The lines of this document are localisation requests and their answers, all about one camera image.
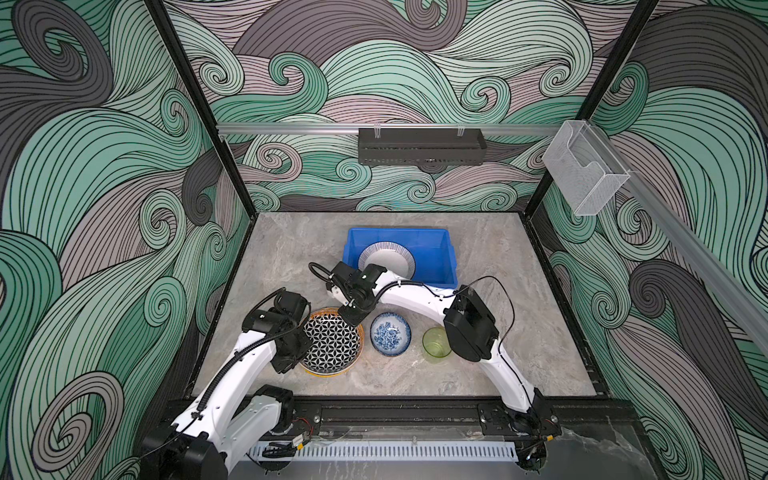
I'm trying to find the aluminium right wall rail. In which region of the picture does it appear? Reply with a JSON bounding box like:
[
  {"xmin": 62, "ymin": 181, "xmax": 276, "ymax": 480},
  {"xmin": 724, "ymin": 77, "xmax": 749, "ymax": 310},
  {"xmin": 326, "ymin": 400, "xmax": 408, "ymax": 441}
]
[{"xmin": 591, "ymin": 125, "xmax": 767, "ymax": 351}]

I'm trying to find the blue white floral bowl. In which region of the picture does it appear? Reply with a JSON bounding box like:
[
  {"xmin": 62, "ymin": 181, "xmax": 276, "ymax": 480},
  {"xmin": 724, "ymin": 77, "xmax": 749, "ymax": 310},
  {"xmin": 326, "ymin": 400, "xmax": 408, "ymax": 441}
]
[{"xmin": 369, "ymin": 312, "xmax": 412, "ymax": 357}]

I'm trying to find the black wall tray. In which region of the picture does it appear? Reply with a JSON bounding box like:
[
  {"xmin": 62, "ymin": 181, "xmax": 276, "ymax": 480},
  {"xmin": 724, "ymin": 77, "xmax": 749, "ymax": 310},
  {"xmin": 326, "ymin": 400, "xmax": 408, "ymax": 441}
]
[{"xmin": 357, "ymin": 127, "xmax": 488, "ymax": 166}]

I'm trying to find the clear acrylic wall holder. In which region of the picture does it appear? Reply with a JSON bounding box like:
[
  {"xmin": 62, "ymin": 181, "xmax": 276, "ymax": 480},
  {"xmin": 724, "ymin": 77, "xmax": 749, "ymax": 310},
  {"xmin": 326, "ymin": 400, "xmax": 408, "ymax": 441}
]
[{"xmin": 543, "ymin": 120, "xmax": 630, "ymax": 217}]

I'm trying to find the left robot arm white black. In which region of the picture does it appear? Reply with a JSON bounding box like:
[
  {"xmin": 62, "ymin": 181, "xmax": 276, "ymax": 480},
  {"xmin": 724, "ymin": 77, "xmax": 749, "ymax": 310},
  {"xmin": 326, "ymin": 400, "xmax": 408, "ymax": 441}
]
[{"xmin": 138, "ymin": 288, "xmax": 311, "ymax": 479}]

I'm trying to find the black striped white plate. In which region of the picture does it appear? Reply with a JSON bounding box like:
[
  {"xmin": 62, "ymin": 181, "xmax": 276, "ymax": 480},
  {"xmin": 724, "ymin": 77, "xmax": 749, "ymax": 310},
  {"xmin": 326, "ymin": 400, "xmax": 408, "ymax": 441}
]
[{"xmin": 358, "ymin": 241, "xmax": 416, "ymax": 279}]

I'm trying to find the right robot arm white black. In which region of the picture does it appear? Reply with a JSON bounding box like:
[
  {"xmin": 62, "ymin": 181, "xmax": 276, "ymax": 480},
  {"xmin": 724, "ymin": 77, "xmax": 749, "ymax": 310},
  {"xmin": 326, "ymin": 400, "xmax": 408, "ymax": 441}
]
[{"xmin": 308, "ymin": 262, "xmax": 544, "ymax": 417}]

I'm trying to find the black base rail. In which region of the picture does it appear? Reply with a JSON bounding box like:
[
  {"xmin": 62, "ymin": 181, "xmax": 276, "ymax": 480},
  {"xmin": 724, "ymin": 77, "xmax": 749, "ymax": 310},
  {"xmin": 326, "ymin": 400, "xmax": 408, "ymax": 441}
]
[{"xmin": 259, "ymin": 396, "xmax": 638, "ymax": 440}]

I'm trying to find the green transparent cup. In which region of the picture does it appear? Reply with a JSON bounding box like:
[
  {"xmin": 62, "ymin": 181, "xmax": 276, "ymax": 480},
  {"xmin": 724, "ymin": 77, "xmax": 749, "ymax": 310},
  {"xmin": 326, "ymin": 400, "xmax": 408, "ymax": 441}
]
[{"xmin": 422, "ymin": 327, "xmax": 452, "ymax": 363}]

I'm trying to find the aluminium back wall rail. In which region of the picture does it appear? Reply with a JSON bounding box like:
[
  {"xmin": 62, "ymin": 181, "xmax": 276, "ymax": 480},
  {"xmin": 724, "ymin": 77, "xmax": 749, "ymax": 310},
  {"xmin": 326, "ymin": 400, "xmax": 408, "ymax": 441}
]
[{"xmin": 216, "ymin": 122, "xmax": 560, "ymax": 136}]

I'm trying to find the aluminium wall rail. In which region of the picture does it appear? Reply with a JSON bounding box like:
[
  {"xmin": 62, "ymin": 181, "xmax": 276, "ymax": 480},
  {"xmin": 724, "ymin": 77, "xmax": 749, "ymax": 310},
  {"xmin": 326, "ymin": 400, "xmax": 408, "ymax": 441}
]
[
  {"xmin": 591, "ymin": 125, "xmax": 767, "ymax": 351},
  {"xmin": 216, "ymin": 122, "xmax": 560, "ymax": 136}
]

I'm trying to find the blue plastic bin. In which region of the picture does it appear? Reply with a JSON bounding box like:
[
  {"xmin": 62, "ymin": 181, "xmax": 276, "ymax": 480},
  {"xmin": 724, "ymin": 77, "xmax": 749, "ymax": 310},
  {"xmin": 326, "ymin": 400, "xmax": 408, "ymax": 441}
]
[{"xmin": 342, "ymin": 228, "xmax": 458, "ymax": 289}]

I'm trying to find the white slotted cable duct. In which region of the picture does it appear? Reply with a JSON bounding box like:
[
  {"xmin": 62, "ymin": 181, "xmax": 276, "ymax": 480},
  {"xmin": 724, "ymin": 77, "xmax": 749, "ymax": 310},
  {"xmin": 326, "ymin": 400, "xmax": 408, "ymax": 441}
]
[{"xmin": 246, "ymin": 441, "xmax": 518, "ymax": 463}]

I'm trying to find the yellow rim patterned plate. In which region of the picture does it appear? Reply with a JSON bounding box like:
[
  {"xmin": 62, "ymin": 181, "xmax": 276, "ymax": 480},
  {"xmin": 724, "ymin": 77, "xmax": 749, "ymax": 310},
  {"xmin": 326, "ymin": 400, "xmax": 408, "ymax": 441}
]
[{"xmin": 301, "ymin": 308, "xmax": 364, "ymax": 377}]

